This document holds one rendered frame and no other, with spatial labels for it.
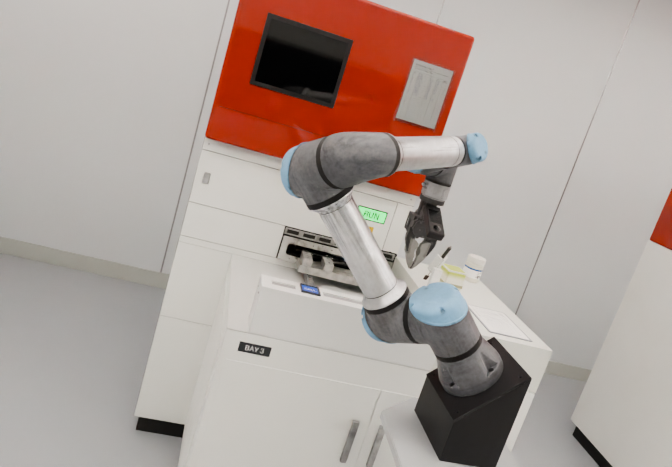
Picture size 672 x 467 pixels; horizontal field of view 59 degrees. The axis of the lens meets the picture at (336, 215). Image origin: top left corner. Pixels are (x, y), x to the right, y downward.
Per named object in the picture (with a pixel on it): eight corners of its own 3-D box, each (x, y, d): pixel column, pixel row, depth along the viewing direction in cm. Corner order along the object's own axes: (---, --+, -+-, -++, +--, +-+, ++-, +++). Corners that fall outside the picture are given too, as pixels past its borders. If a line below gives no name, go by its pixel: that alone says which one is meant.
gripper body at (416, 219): (426, 235, 176) (439, 196, 173) (434, 244, 167) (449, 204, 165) (402, 229, 174) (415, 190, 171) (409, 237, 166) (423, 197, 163)
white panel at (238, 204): (178, 239, 220) (205, 134, 212) (384, 288, 237) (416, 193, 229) (177, 241, 217) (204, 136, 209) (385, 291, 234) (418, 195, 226)
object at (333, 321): (247, 317, 172) (260, 273, 169) (422, 355, 184) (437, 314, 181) (247, 332, 163) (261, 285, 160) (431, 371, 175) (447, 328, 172)
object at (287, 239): (276, 257, 225) (283, 233, 223) (384, 283, 234) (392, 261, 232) (276, 258, 223) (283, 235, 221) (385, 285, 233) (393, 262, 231)
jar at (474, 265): (457, 274, 234) (465, 252, 232) (473, 278, 235) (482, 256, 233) (464, 280, 227) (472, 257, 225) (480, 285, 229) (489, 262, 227)
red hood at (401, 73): (214, 115, 276) (248, -16, 264) (378, 162, 293) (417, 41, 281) (203, 137, 204) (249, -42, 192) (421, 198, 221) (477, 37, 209)
